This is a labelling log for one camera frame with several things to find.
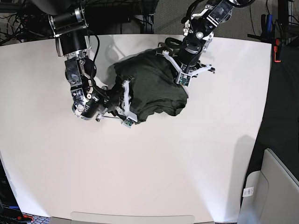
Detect white barcode label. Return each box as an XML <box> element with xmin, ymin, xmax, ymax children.
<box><xmin>242</xmin><ymin>187</ymin><xmax>254</xmax><ymax>197</ymax></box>

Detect black gripper, image-left arm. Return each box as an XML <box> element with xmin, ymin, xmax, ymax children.
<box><xmin>100</xmin><ymin>85</ymin><xmax>124</xmax><ymax>117</ymax></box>

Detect white camera mount, image-right gripper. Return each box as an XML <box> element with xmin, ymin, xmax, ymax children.
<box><xmin>156</xmin><ymin>49</ymin><xmax>215</xmax><ymax>87</ymax></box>

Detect black robot arm, image-left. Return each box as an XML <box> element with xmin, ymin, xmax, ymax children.
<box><xmin>33</xmin><ymin>0</ymin><xmax>124</xmax><ymax>121</ymax></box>

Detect black box with blue label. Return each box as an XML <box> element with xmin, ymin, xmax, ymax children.
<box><xmin>0</xmin><ymin>163</ymin><xmax>22</xmax><ymax>224</ymax></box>

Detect orange-handled tool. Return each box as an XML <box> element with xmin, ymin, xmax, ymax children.
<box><xmin>17</xmin><ymin>215</ymin><xmax>34</xmax><ymax>222</ymax></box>

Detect grey plastic bin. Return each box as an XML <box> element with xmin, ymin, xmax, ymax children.
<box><xmin>237</xmin><ymin>148</ymin><xmax>299</xmax><ymax>224</ymax></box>

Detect blue-handled tool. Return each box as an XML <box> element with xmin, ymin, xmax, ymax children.
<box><xmin>266</xmin><ymin>14</ymin><xmax>272</xmax><ymax>38</ymax></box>

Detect red clamp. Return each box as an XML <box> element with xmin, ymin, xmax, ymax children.
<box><xmin>274</xmin><ymin>38</ymin><xmax>282</xmax><ymax>63</ymax></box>

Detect black gripper, image-right arm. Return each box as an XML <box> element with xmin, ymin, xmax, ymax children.
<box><xmin>176</xmin><ymin>46</ymin><xmax>202</xmax><ymax>72</ymax></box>

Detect white camera mount, image-left gripper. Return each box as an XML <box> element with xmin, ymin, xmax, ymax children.
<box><xmin>122</xmin><ymin>80</ymin><xmax>138</xmax><ymax>128</ymax></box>

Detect green long-sleeve T-shirt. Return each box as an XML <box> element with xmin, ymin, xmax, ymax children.
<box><xmin>114</xmin><ymin>49</ymin><xmax>188</xmax><ymax>124</ymax></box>

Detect tangled black cables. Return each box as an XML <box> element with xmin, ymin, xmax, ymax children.
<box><xmin>0</xmin><ymin>0</ymin><xmax>54</xmax><ymax>45</ymax></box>

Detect black aluminium frame post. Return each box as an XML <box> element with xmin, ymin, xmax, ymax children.
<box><xmin>139</xmin><ymin>0</ymin><xmax>156</xmax><ymax>34</ymax></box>

